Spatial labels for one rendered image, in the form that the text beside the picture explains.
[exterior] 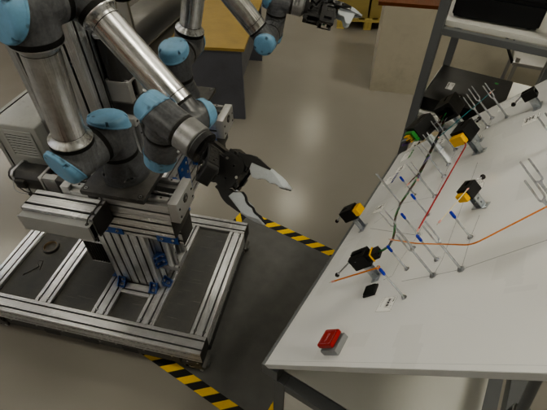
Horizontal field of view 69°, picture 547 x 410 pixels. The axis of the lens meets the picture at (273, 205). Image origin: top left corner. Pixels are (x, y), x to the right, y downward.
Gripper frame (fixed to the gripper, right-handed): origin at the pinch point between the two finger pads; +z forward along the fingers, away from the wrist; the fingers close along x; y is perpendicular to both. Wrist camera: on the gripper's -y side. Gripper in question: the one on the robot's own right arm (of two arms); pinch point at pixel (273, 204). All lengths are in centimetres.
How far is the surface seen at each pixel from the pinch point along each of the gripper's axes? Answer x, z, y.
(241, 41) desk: -31, -130, 247
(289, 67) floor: -43, -119, 364
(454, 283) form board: -7.1, 40.3, 16.2
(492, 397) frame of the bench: 17, 81, 48
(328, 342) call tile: 23.0, 28.6, 17.4
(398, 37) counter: -117, -37, 316
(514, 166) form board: -38, 41, 46
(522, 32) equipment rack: -84, 25, 90
